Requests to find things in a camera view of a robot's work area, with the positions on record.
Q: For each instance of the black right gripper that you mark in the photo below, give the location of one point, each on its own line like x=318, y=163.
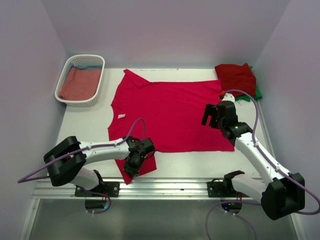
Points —
x=210, y=110

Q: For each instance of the light blue folded shirt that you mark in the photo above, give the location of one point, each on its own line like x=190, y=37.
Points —
x=85, y=67

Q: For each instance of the dark red folded shirt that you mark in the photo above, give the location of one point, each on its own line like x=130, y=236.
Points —
x=232, y=76

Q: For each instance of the green folded shirt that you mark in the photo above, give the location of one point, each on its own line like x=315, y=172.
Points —
x=251, y=86

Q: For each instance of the crimson red t-shirt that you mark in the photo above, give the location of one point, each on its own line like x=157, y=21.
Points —
x=169, y=113

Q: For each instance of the white perforated plastic basket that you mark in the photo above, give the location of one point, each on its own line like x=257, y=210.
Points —
x=79, y=59

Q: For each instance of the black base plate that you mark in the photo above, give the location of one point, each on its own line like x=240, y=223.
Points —
x=217, y=189
x=109, y=188

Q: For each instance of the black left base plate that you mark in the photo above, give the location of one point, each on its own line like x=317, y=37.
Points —
x=109, y=188

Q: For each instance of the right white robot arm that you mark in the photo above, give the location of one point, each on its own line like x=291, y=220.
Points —
x=279, y=192

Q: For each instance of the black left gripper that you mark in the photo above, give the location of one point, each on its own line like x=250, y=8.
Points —
x=132, y=171

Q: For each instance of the salmon pink folded shirt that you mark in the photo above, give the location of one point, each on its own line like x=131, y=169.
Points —
x=80, y=85

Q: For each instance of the aluminium mounting rail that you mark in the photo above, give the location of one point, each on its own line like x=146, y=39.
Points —
x=139, y=189

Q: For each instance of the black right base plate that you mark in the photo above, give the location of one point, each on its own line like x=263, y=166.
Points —
x=217, y=189

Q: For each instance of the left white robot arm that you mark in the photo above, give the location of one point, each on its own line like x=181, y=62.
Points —
x=65, y=162

